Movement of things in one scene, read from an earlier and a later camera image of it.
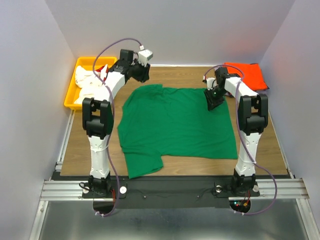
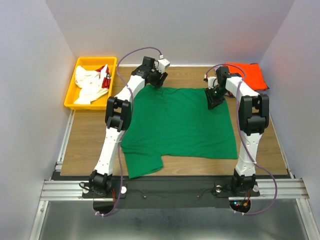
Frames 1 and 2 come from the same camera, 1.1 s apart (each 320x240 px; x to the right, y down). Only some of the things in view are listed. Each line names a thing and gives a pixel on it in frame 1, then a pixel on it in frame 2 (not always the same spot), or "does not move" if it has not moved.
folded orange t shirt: x=252 y=74 does not move
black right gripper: x=212 y=103 does not move
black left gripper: x=144 y=76 to x=158 y=83
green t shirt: x=155 y=122 does not move
